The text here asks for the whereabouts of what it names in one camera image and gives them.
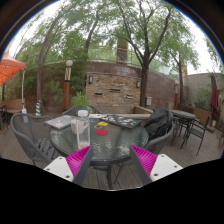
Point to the black metal chair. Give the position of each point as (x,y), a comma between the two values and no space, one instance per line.
(196,131)

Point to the round glass side table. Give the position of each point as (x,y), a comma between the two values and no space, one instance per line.
(183,115)

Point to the black laptop with stickers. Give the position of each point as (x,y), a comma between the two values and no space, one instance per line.
(121,121)

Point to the short wooden lamp post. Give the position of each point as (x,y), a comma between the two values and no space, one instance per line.
(176,96)

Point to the blue yellow striped post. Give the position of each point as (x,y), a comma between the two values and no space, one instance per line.
(38,108)

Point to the silver laptop with stickers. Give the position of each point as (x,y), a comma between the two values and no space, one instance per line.
(58,122)

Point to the wooden bench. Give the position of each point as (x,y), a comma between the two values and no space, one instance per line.
(13,105)

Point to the dark forked trunk tree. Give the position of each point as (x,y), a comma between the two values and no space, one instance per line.
(143,86)

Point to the potted green plant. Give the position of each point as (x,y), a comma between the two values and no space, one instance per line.
(80,100)

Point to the flat round red coaster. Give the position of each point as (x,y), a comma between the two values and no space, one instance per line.
(102,132)

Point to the closed maroon umbrella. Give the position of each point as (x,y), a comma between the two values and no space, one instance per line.
(214,96)

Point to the leaning pale trunk tree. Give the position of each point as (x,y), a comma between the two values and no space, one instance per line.
(40,80)

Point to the wall lantern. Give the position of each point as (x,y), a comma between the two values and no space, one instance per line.
(138,84)
(90,79)

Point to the grey wall utility box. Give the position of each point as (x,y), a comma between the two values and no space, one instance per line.
(148,101)

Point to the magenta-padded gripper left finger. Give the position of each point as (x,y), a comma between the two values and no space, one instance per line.
(78,160)

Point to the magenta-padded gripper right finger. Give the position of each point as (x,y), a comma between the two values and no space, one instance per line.
(145,160)

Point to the clear plastic bottle white cap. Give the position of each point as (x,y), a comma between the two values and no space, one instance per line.
(83,131)

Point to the white sticker sheet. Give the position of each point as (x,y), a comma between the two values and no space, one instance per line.
(96,116)

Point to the orange canopy tent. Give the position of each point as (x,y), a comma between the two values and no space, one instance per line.
(10,68)

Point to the globe-topped wooden lamp post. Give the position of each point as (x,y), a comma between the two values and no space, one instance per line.
(67,90)

